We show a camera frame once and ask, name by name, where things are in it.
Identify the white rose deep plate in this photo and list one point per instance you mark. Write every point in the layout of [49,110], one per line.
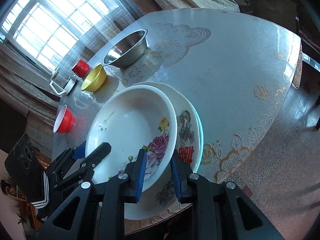
[140,116]

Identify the teal round plate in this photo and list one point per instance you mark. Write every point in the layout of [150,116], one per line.
[200,137]

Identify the large white dragon plate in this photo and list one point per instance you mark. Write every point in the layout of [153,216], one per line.
[161,195]

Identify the glass electric kettle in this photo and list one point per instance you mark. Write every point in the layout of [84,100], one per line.
[61,88]

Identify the stainless steel bowl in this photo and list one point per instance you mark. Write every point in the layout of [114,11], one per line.
[127,51]

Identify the red mug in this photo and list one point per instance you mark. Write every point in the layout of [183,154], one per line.
[81,68]

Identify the red plastic bowl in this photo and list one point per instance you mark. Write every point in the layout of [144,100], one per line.
[64,121]

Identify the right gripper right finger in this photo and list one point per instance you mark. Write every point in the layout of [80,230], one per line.
[180,175]

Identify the yellow plastic bowl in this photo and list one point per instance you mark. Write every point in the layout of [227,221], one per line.
[94,79]

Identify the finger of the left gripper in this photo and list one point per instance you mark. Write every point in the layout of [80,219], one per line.
[89,163]
[62,164]

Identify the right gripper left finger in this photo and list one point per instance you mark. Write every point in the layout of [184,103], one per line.
[136,173]

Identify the sheer white curtain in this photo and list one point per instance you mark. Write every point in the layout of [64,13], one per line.
[52,35]

